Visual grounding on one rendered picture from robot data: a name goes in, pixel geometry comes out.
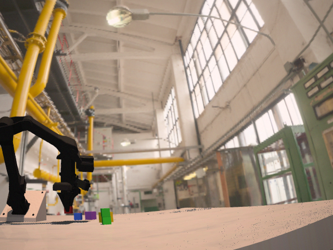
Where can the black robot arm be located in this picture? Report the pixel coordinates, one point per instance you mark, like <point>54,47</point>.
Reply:
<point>69,154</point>

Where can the green block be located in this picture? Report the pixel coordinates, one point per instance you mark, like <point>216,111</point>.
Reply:
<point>105,212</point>
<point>106,220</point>

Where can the blue block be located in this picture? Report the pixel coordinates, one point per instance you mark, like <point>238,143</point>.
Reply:
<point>78,216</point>

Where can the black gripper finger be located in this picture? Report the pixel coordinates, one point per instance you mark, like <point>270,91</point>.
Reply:
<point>65,199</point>
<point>72,199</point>

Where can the purple cube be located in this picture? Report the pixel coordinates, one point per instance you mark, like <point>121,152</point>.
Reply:
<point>90,215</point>

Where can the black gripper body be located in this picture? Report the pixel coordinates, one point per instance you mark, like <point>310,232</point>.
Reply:
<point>65,184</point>

